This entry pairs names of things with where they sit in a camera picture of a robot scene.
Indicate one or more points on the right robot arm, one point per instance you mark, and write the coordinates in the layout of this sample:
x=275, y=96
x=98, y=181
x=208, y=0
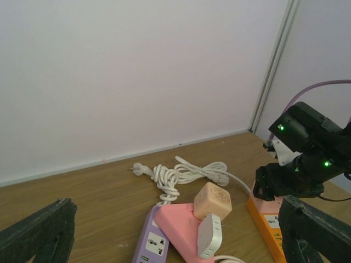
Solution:
x=324, y=153

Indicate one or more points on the purple power strip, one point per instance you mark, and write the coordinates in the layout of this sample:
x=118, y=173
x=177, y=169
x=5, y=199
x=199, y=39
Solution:
x=152, y=245

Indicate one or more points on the beige cube socket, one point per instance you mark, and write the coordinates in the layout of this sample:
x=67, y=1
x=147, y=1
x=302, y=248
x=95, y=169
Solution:
x=212, y=199

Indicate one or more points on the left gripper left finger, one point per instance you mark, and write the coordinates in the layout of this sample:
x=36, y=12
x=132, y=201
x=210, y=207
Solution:
x=45, y=236

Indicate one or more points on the white square plug adapter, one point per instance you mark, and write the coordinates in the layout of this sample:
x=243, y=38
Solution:
x=209, y=236

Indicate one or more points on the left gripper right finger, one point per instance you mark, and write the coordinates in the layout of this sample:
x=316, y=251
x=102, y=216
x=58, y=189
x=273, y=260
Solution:
x=308, y=233

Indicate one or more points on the right metal frame post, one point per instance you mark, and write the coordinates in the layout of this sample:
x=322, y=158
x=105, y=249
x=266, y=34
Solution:
x=273, y=64

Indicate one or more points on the pink triangular power strip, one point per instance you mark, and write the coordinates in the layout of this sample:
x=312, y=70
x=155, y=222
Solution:
x=180, y=226

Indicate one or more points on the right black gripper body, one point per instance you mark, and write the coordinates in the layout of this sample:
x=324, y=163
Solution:
x=274, y=181

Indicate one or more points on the pink cube socket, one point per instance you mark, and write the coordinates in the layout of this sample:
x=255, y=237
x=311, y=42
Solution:
x=268, y=207

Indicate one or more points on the orange power strip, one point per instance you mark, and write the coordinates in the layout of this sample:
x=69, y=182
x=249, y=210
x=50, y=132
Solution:
x=268, y=225

